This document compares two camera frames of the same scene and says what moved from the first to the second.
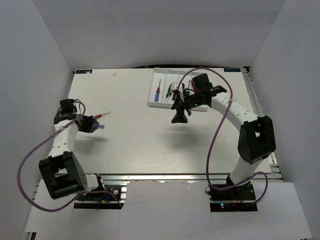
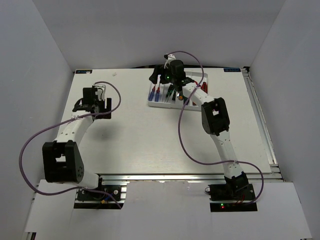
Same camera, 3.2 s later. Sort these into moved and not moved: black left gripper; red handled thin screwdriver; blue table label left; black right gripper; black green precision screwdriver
Moved: red handled thin screwdriver; black right gripper; black left gripper
Not moved: blue table label left; black green precision screwdriver
